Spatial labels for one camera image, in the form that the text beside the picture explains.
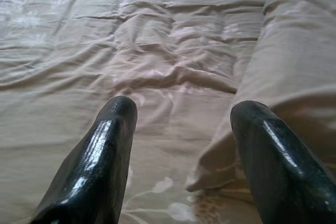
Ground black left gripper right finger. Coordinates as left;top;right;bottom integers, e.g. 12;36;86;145
230;100;336;224

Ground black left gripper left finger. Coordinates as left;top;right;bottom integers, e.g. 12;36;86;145
31;95;139;224

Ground bed with grey floral sheet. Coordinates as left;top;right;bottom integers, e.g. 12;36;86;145
0;0;336;224

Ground plain grey pillow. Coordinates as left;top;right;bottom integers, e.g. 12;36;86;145
185;0;336;193

